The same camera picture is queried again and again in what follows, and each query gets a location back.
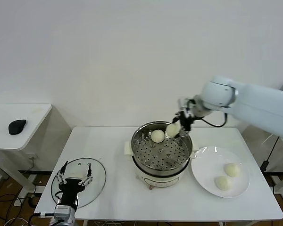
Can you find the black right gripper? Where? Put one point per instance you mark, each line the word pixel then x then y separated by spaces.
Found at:
pixel 186 122

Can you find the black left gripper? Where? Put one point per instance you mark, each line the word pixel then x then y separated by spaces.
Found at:
pixel 69 190

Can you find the white steamed baozi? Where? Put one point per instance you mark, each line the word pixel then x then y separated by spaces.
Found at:
pixel 157 136
pixel 231 170
pixel 172 130
pixel 222 183

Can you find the round glass pot lid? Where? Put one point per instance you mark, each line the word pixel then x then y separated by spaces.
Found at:
pixel 96 179

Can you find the perforated steel steamer basket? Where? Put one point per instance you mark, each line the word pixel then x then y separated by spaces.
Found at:
pixel 160 155

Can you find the round white plate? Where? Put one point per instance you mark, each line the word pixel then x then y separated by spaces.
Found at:
pixel 202 169

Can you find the brown round floor object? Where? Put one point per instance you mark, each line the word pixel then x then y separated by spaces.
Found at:
pixel 33 202

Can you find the small white side table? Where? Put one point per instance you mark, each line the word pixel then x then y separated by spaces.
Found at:
pixel 37 110

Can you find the black computer mouse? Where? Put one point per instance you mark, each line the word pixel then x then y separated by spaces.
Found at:
pixel 17 127

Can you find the white desk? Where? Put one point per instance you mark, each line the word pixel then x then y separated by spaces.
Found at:
pixel 279 186

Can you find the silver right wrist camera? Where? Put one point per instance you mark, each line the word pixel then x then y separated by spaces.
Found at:
pixel 186 104

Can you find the white wall socket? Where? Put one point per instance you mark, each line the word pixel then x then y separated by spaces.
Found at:
pixel 32 156

